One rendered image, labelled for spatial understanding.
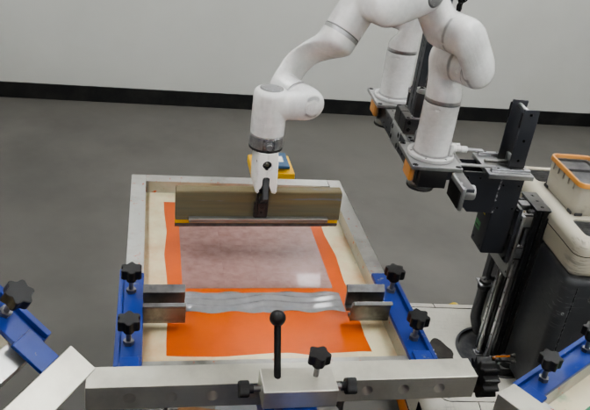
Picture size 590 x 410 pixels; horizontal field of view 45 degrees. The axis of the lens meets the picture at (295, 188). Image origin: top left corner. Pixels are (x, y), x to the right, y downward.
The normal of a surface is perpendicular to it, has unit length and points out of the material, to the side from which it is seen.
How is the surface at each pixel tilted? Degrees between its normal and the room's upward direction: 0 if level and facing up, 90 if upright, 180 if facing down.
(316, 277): 0
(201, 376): 0
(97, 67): 90
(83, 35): 90
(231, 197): 90
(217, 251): 0
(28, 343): 32
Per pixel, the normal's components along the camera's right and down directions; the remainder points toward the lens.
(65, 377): 0.60, -0.61
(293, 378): 0.12, -0.88
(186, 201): 0.17, 0.47
